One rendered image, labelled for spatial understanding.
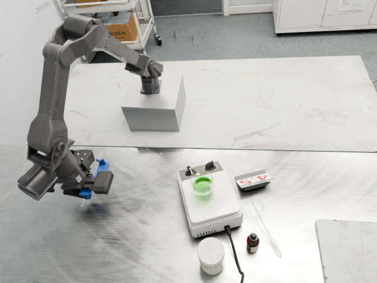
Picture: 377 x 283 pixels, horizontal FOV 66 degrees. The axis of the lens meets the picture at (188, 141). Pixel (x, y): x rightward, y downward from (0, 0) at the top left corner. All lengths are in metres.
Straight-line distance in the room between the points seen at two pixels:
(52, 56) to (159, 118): 0.41
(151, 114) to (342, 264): 0.65
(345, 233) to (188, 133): 0.52
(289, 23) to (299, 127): 2.21
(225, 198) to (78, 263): 0.40
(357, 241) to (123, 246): 0.56
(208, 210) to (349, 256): 0.33
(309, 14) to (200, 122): 2.28
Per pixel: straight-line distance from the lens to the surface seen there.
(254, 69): 1.20
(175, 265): 0.75
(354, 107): 1.10
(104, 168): 0.93
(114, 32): 2.88
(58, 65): 0.64
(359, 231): 0.81
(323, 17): 3.15
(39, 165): 0.71
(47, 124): 0.66
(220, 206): 0.70
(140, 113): 0.94
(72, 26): 0.69
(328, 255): 0.77
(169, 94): 0.95
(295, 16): 3.09
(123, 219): 0.83
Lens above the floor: 1.60
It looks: 49 degrees down
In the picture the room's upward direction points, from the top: 10 degrees counter-clockwise
